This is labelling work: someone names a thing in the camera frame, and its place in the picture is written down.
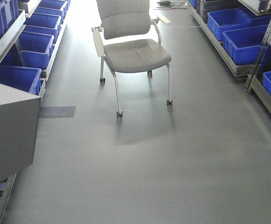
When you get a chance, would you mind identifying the blue bin left shelf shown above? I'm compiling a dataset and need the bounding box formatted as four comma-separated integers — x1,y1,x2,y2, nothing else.
0,65,42,95

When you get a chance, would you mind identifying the gray office chair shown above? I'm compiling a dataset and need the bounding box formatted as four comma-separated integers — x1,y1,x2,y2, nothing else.
92,0,172,105

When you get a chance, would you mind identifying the right metal shelf rack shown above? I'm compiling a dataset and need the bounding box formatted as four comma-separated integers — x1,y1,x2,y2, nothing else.
188,0,271,114

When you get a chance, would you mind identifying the left metal shelf rack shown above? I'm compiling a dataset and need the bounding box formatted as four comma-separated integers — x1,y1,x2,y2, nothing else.
0,0,68,223

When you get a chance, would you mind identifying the gray hollow cube base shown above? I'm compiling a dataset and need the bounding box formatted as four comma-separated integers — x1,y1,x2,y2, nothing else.
0,84,41,182

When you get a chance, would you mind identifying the blue bin shelf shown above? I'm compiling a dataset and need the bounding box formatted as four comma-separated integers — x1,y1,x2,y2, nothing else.
223,25,268,65
0,65,42,95

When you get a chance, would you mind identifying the metal shelf rack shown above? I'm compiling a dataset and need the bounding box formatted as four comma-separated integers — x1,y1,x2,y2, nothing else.
0,0,68,223
188,0,271,114

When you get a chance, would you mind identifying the blue bin right shelf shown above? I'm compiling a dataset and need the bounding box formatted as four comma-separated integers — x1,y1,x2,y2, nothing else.
223,25,268,65

